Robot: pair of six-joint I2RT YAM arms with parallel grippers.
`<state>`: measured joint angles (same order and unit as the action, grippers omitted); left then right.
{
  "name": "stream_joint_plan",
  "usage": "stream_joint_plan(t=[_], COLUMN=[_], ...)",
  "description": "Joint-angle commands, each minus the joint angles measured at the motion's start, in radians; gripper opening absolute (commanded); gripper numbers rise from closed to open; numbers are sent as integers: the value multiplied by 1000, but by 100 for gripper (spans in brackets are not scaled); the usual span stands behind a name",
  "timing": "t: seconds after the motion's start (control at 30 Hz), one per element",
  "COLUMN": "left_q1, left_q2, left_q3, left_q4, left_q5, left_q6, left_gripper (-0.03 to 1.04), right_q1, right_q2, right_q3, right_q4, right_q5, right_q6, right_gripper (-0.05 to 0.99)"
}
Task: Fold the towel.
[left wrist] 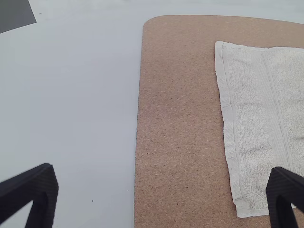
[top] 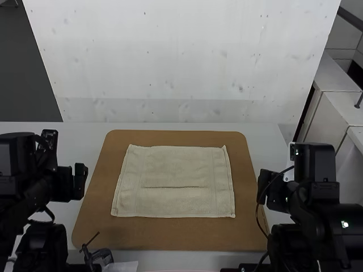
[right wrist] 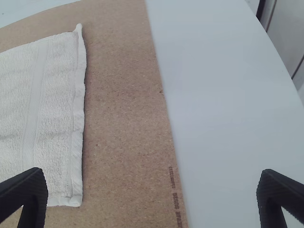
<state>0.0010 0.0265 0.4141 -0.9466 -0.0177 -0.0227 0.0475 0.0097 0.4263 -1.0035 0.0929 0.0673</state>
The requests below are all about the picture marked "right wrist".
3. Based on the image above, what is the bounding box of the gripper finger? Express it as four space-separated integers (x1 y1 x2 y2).
256 169 304 228
0 167 49 228

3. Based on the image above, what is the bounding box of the pale towel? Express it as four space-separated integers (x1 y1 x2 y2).
0 23 87 208

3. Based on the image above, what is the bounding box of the cork mat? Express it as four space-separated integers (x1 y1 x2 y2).
0 0 190 228

